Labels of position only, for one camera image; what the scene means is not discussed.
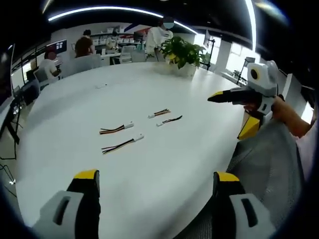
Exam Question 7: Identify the white office chair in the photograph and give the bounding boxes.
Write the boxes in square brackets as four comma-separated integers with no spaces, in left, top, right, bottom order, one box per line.
[120,45,133,64]

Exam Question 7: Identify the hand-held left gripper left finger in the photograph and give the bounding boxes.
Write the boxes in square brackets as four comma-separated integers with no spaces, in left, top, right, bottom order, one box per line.
[31,169,102,239]

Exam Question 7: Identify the JST connector thick orange-black wires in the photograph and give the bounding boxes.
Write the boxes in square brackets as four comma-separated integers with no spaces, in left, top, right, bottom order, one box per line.
[99,121,136,135]

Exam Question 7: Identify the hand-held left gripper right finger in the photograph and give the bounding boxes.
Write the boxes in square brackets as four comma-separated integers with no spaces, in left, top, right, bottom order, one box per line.
[213,171,278,239]

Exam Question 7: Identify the JST connector short orange wires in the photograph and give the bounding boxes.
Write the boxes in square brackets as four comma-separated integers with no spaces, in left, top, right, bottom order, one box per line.
[147,108,172,120]

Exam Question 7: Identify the JST connector thin black wires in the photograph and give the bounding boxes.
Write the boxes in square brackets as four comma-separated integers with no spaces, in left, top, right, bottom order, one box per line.
[156,115,183,127]

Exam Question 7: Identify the dark wall screen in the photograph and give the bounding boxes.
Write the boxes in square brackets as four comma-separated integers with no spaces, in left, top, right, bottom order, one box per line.
[45,39,68,54]

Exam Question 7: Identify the JST connector long splayed wires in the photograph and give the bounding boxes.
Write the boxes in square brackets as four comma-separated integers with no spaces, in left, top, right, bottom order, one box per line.
[101,132,146,155]

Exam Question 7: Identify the dark computer monitor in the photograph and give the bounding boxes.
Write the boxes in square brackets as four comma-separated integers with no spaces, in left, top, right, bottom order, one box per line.
[0,44,16,107]

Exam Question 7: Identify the black tripod stand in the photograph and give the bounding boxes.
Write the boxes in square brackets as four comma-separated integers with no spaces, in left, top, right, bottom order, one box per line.
[203,29,216,72]

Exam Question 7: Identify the white storage shelf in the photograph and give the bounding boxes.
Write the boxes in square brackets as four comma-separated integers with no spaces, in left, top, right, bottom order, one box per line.
[89,24,148,51]

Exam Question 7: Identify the black floor cable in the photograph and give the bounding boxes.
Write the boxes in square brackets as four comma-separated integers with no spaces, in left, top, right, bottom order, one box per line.
[0,149,18,199]

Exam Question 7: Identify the green potted plant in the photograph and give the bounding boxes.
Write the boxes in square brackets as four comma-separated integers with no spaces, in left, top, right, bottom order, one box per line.
[159,36,212,77]

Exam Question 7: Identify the person's right hand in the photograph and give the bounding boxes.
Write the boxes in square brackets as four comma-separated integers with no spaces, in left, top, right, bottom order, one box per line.
[243,104,259,116]

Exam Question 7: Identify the curved ceiling light strip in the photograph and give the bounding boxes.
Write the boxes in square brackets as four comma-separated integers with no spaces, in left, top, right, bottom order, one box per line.
[245,0,258,53]
[48,6,198,34]

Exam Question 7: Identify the person's light shirt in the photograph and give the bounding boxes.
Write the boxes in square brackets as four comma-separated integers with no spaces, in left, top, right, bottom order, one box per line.
[296,123,319,180]

